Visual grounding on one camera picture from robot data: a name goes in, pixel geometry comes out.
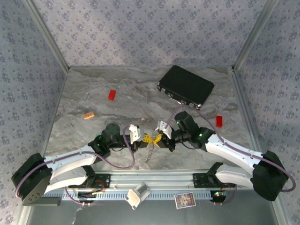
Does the metal keyring chain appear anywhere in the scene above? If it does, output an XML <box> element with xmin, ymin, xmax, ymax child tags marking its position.
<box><xmin>145</xmin><ymin>128</ymin><xmax>158</xmax><ymax>164</ymax></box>

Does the black case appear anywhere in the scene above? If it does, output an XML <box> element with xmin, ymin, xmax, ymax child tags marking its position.
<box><xmin>157</xmin><ymin>65</ymin><xmax>215</xmax><ymax>111</ymax></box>

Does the colourful picture card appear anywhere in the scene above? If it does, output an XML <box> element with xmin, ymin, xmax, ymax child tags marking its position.
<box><xmin>173</xmin><ymin>192</ymin><xmax>196</xmax><ymax>210</ymax></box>

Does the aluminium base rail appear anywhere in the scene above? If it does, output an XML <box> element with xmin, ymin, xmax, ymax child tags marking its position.
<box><xmin>95</xmin><ymin>170</ymin><xmax>258</xmax><ymax>188</ymax></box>

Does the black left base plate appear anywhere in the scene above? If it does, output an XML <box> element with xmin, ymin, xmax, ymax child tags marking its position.
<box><xmin>67</xmin><ymin>172</ymin><xmax>112</xmax><ymax>188</ymax></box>

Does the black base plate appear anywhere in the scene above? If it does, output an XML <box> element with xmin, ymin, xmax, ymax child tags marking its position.
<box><xmin>192</xmin><ymin>172</ymin><xmax>236</xmax><ymax>188</ymax></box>
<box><xmin>67</xmin><ymin>172</ymin><xmax>112</xmax><ymax>188</ymax></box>

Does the grey slotted cable duct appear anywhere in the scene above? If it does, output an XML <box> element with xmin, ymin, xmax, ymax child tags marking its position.
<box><xmin>43</xmin><ymin>190</ymin><xmax>226</xmax><ymax>201</ymax></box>

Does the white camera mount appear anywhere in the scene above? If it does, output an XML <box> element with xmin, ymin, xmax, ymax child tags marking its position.
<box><xmin>124</xmin><ymin>183</ymin><xmax>151</xmax><ymax>210</ymax></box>

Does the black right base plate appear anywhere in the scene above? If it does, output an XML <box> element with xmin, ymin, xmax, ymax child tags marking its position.
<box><xmin>192</xmin><ymin>172</ymin><xmax>236</xmax><ymax>188</ymax></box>

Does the aluminium frame side bar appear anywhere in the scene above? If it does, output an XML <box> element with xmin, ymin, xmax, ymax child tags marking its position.
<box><xmin>17</xmin><ymin>67</ymin><xmax>71</xmax><ymax>225</ymax></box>
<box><xmin>231</xmin><ymin>67</ymin><xmax>290</xmax><ymax>225</ymax></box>

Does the aluminium frame post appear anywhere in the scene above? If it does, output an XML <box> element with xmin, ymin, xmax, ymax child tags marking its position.
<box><xmin>231</xmin><ymin>0</ymin><xmax>280</xmax><ymax>71</ymax></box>
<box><xmin>22</xmin><ymin>0</ymin><xmax>71</xmax><ymax>70</ymax></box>

